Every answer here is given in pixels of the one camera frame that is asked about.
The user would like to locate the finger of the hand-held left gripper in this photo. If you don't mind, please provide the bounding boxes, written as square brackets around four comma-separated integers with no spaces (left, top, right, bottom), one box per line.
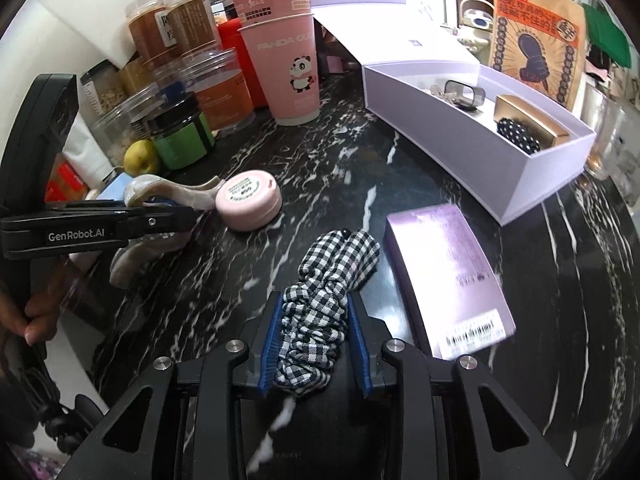
[124,206,199,248]
[46,198,177,213]

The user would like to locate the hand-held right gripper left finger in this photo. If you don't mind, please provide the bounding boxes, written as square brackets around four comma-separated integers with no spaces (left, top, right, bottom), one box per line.
[57,290,287,480]

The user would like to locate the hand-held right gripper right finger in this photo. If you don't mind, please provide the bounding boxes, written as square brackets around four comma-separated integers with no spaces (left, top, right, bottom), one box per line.
[345,290,576,480]

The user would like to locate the beige hair claw clip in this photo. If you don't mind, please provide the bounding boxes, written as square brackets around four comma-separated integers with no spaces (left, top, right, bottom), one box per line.
[109,175,223,290]

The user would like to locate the black white checkered scrunchie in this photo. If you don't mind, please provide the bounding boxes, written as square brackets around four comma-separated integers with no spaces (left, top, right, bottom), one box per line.
[272,228,382,392]

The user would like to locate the pink round tin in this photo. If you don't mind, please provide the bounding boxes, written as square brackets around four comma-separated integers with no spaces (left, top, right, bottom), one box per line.
[216,170,283,232]

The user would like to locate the purple box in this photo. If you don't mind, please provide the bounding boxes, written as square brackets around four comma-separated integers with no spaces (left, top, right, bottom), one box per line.
[384,203,517,361]

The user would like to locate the lavender gift box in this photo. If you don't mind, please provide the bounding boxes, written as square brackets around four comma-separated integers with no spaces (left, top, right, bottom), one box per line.
[310,0,597,226]

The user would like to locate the black polka dot scrunchie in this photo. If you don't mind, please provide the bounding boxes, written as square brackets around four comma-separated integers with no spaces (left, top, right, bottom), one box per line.
[496,117,542,155]

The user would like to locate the grey translucent hair clip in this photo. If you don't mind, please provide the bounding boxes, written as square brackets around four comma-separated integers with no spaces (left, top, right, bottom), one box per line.
[442,79,488,111]

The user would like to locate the gold rectangular case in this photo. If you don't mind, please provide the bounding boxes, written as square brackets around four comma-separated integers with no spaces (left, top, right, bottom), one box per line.
[494,94,571,153]

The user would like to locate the person's left hand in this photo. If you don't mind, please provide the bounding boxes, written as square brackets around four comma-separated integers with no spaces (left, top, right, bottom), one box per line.
[0,280,76,347]

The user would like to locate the blue packet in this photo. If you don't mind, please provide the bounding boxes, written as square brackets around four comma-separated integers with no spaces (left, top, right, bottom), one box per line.
[97,170,136,206]

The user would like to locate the black jar green label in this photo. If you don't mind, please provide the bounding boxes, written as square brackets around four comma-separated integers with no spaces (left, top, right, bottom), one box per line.
[147,92,217,171]

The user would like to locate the large clear plastic container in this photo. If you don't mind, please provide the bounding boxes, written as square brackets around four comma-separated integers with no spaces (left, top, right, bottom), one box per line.
[90,82,161,161]

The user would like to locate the clear jar of nuts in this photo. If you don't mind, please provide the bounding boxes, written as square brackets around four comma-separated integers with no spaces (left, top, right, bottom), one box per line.
[80,60,132,116]

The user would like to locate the clear jar orange contents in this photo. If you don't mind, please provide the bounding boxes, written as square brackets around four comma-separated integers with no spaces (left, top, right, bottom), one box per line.
[182,47,257,133]

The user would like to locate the clear jar brown contents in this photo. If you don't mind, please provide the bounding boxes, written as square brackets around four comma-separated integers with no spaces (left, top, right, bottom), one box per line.
[125,0,181,68]
[162,0,223,58]

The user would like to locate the pink panda paper cup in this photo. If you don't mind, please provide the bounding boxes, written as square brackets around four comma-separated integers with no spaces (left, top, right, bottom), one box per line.
[237,12,321,127]

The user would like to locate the red container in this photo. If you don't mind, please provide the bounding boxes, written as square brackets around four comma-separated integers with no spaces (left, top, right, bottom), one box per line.
[217,17,271,111]

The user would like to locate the clear glass cup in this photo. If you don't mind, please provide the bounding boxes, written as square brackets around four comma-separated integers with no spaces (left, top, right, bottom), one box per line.
[580,82,632,181]

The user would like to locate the printed brown paper bag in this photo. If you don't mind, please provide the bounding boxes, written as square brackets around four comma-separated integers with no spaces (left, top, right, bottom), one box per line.
[487,0,587,111]

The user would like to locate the green tote bag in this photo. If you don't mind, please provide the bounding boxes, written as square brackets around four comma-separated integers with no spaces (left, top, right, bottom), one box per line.
[582,0,633,68]

